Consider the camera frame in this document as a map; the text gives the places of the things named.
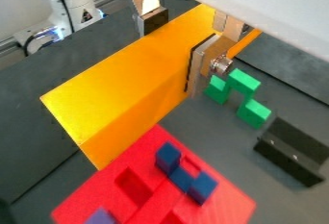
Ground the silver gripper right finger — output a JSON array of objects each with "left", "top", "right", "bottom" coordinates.
[{"left": 184, "top": 11, "right": 249, "bottom": 97}]

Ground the red insertion board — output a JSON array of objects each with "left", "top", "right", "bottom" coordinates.
[{"left": 51, "top": 126, "right": 256, "bottom": 224}]

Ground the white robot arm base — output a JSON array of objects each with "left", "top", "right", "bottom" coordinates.
[{"left": 15, "top": 0, "right": 106, "bottom": 56}]

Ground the yellow long block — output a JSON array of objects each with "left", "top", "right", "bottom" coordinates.
[{"left": 39, "top": 3, "right": 264, "bottom": 171}]

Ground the black angled bracket holder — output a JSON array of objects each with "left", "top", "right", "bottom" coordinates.
[{"left": 253, "top": 117, "right": 329, "bottom": 187}]

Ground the green arch block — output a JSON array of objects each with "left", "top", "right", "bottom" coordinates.
[{"left": 205, "top": 68, "right": 272, "bottom": 129}]

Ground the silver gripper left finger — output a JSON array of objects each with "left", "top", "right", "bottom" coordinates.
[{"left": 128, "top": 0, "right": 169, "bottom": 37}]

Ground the blue U-shaped block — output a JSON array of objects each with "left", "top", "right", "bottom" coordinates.
[{"left": 156, "top": 141, "right": 219, "bottom": 206}]

